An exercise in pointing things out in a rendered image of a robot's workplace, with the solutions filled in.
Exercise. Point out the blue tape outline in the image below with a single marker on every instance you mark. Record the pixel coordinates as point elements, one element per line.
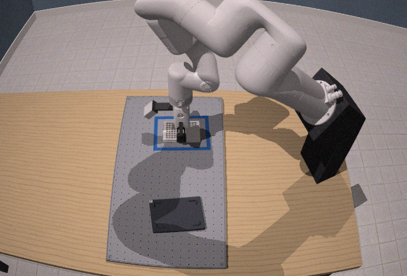
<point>155,148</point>

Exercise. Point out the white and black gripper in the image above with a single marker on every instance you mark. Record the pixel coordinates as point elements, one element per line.
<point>181,121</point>

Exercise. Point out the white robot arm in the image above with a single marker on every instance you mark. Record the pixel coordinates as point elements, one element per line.
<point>266,69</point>

